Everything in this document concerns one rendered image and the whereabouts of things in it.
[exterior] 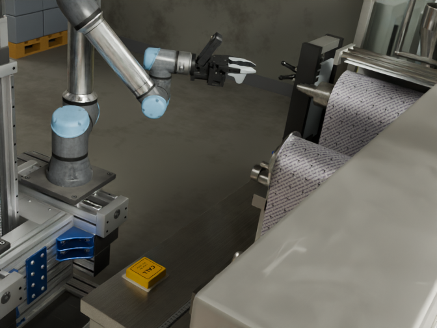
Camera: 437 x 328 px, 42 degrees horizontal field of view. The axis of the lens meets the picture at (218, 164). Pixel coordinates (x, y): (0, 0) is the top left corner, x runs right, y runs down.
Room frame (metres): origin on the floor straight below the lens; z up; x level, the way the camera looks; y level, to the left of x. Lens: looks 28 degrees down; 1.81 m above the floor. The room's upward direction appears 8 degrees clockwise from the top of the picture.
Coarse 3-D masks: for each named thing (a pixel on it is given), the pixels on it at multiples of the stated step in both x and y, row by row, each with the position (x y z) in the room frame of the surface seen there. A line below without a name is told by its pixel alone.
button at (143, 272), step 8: (136, 264) 1.10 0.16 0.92; (144, 264) 1.11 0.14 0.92; (152, 264) 1.11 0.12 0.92; (128, 272) 1.07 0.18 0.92; (136, 272) 1.07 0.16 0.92; (144, 272) 1.08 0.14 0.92; (152, 272) 1.08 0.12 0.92; (160, 272) 1.09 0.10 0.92; (136, 280) 1.06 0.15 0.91; (144, 280) 1.05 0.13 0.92; (152, 280) 1.06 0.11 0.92
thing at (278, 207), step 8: (272, 200) 1.06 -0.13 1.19; (280, 200) 1.05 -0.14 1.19; (288, 200) 1.04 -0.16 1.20; (272, 208) 1.05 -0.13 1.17; (280, 208) 1.04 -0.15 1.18; (288, 208) 1.04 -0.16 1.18; (264, 216) 1.06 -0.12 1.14; (272, 216) 1.05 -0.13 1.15; (280, 216) 1.04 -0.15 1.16; (264, 224) 1.06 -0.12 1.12; (272, 224) 1.05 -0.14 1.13; (264, 232) 1.06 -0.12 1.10
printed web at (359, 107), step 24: (336, 96) 1.27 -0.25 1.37; (360, 96) 1.25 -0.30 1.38; (384, 96) 1.23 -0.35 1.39; (408, 96) 1.23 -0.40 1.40; (336, 120) 1.25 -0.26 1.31; (360, 120) 1.23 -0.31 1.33; (384, 120) 1.20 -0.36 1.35; (288, 144) 1.09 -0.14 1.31; (312, 144) 1.10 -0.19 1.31; (336, 144) 1.25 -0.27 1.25; (360, 144) 1.22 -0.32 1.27; (288, 168) 1.05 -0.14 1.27; (312, 168) 1.03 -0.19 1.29; (336, 168) 1.02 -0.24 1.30; (288, 192) 1.04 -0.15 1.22
